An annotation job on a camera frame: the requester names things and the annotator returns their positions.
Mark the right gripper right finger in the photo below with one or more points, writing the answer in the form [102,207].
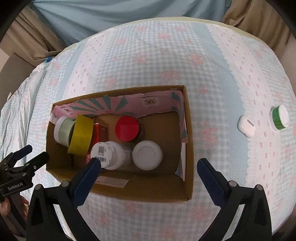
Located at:
[255,220]

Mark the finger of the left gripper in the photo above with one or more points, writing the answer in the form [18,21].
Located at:
[36,163]
[16,156]

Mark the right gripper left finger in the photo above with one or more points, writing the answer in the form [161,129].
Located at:
[43,223]

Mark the pale green jar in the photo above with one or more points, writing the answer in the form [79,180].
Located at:
[63,130]

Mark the yellow tape roll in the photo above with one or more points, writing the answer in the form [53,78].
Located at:
[82,135]

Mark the red medicine box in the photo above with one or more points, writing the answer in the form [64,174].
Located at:
[99,135]

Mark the white vitamin bottle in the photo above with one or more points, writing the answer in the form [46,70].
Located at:
[112,155]

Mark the white earbuds case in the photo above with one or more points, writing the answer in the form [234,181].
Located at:
[246,126]

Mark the red lid jar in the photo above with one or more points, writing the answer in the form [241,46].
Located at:
[128,129]

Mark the green label white jar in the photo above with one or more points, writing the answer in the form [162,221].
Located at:
[279,118]

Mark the white lid jar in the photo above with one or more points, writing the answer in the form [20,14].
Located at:
[147,155]

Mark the person left hand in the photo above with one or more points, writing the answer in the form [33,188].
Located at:
[6,207]

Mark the beige headboard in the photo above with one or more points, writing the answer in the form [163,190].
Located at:
[13,73]

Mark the left beige curtain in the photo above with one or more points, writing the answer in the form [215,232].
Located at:
[29,38]

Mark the beige curtain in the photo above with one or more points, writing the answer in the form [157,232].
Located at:
[260,19]
[29,38]

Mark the brown cardboard box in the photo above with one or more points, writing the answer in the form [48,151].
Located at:
[160,114]

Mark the light blue hanging cloth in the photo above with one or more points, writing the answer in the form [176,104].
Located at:
[72,21]

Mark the right beige curtain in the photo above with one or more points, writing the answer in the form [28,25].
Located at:
[260,19]

